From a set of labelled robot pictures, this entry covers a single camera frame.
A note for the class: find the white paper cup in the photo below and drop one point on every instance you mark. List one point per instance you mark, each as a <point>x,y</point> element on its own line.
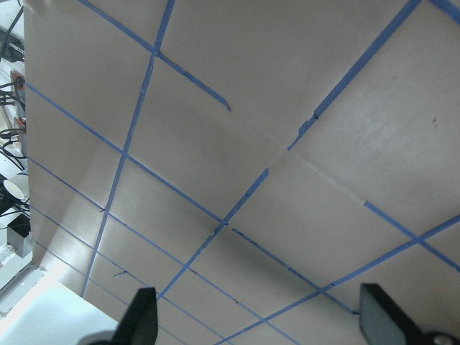
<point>18,186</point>

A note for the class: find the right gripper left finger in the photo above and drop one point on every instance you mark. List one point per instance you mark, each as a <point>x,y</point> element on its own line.
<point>139,324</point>

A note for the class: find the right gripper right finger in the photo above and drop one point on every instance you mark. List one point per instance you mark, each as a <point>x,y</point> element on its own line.
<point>383,322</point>

